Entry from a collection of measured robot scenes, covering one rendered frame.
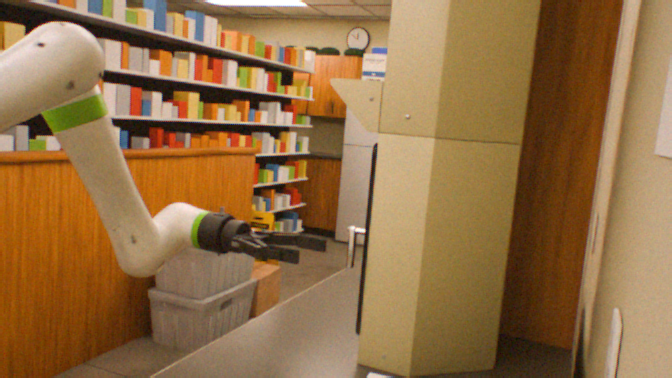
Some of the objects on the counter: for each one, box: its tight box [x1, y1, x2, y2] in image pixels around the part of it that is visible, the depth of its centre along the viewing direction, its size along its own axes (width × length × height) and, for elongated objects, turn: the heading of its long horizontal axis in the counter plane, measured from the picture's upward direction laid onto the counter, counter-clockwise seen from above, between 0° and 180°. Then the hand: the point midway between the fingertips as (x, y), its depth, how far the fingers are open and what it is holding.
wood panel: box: [499, 0, 624, 349], centre depth 136 cm, size 49×3×140 cm
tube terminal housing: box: [357, 0, 542, 378], centre depth 120 cm, size 25×32×77 cm
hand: (308, 250), depth 124 cm, fingers open, 13 cm apart
